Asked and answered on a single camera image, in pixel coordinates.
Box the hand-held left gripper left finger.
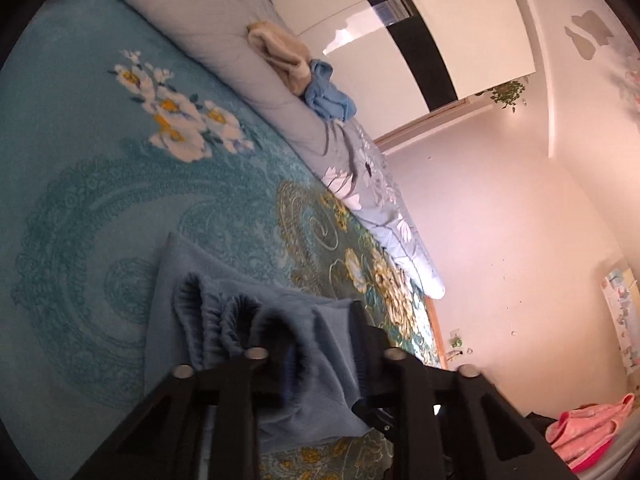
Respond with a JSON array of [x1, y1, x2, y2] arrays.
[[72, 347, 301, 480]]

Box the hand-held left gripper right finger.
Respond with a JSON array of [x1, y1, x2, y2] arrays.
[[348, 300, 581, 480]]

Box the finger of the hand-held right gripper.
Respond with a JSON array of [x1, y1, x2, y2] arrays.
[[351, 395, 398, 443]]

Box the blue fleece pants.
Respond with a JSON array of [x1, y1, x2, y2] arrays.
[[144, 231, 381, 456]]

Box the pink fleece cloth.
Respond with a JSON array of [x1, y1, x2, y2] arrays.
[[545, 394, 636, 475]]

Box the teal floral bed blanket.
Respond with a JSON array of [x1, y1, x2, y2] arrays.
[[0, 0, 446, 480]]

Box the crumpled blue fleece garment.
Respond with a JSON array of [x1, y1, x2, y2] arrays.
[[304, 59, 357, 122]]

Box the hanging green plant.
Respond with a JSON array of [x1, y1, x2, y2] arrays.
[[475, 79, 529, 113]]

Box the beige cloth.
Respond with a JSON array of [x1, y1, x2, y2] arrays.
[[246, 21, 313, 97]]

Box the white wardrobe with black stripe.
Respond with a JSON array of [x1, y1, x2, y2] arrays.
[[265, 0, 538, 138]]

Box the grey-blue floral duvet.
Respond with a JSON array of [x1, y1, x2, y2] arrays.
[[97, 0, 446, 301]]

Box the wooden bed rail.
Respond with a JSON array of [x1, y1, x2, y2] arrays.
[[424, 294, 449, 370]]

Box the wall socket with plug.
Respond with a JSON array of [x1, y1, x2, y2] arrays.
[[446, 329, 476, 361]]

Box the wooden door frame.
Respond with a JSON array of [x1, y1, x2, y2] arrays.
[[372, 97, 476, 153]]

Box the wall poster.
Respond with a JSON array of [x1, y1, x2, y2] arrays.
[[601, 265, 640, 376]]

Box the floral wall sticker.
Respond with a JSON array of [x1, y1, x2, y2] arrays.
[[607, 55, 640, 126]]

